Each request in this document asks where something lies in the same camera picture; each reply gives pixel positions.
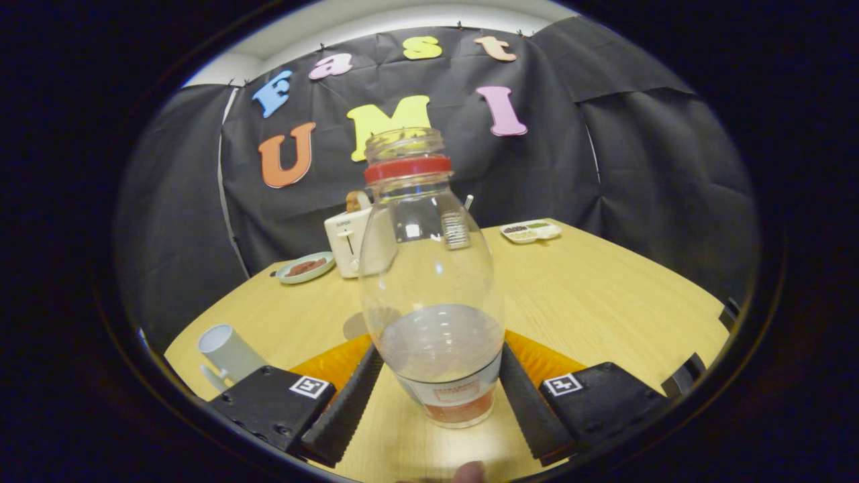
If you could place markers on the pale green plate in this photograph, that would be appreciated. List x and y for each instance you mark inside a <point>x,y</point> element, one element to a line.
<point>285,275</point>

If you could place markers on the brown meat piece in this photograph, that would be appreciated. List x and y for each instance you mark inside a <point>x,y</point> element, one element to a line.
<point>315,263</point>
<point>295,270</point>

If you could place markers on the black chair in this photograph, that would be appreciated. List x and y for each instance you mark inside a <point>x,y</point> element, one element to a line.
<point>730,315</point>
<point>684,376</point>

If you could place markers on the white cup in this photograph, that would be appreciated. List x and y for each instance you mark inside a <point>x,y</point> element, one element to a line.
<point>231,355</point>

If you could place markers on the wooden table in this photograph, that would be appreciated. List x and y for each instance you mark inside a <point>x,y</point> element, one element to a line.
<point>590,302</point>

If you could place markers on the clear plastic juice bottle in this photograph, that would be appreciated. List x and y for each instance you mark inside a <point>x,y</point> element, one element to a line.
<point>429,282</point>

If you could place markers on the brown toast slice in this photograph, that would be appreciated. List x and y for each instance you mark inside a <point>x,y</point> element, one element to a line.
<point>354,201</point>

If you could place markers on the round brown coaster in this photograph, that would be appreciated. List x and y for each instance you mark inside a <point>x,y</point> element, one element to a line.
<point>352,327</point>

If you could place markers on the white toaster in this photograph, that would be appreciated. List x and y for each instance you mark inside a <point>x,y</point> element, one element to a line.
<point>342,245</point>

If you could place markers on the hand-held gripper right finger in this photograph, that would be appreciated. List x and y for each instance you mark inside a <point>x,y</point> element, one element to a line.
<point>530,409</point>

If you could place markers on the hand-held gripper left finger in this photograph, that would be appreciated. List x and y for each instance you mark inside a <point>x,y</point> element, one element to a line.
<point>345,409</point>

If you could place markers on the white divided tray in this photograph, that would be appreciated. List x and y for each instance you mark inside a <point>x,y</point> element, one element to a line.
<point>530,233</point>

